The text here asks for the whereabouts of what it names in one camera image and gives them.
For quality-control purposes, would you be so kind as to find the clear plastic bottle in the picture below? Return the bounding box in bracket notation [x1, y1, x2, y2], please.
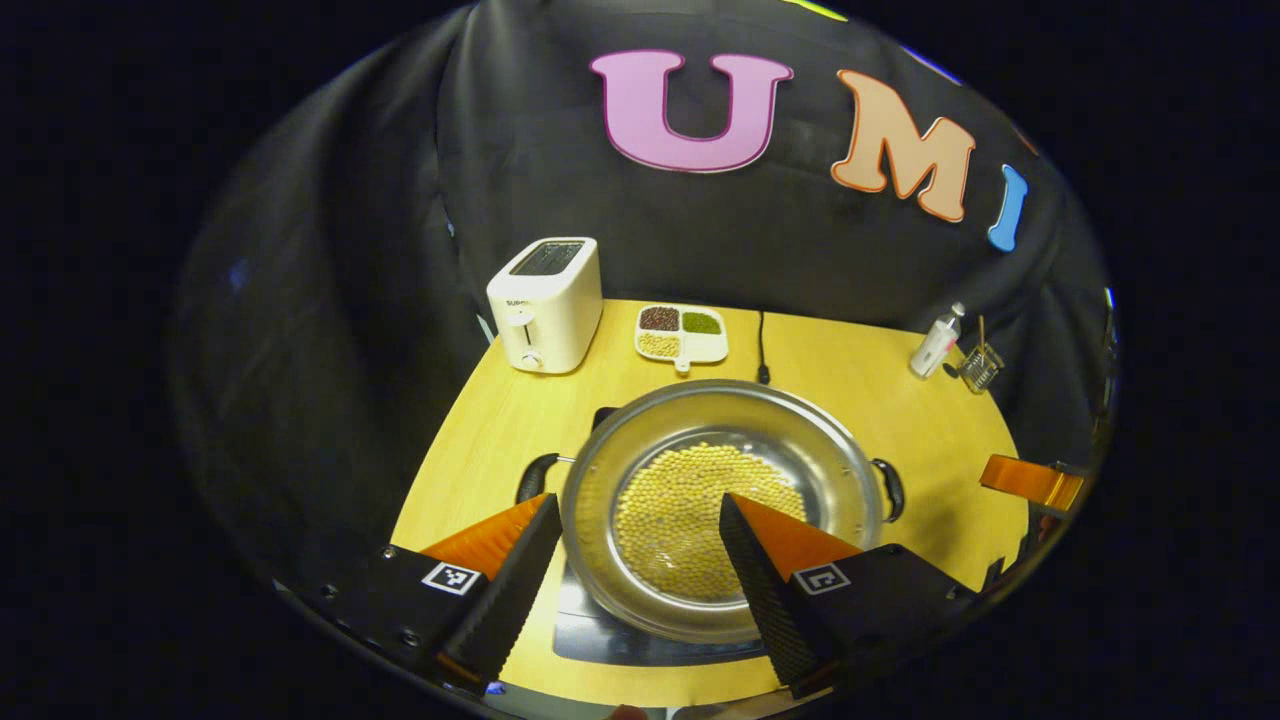
[908, 302, 967, 380]

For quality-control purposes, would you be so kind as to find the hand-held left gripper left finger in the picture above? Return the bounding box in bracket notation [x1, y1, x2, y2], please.
[290, 492, 564, 696]

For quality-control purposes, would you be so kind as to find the black induction cooktop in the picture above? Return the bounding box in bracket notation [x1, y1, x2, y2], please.
[552, 405, 771, 668]

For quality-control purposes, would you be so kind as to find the white divided dish with beans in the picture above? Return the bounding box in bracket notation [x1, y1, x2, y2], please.
[634, 303, 730, 374]

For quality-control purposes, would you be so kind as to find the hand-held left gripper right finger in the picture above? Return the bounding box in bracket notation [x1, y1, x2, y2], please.
[717, 492, 986, 701]

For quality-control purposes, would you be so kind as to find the white toaster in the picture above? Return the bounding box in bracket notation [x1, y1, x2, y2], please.
[486, 237, 605, 375]

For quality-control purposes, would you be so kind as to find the steel pot with black handles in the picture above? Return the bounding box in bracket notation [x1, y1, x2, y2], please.
[514, 378, 907, 645]

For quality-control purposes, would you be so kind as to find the pile of yellow soybeans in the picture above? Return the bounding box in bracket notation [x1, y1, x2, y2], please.
[612, 442, 809, 603]

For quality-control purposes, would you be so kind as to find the glass jar with stick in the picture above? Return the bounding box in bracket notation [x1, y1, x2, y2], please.
[958, 316, 1006, 395]

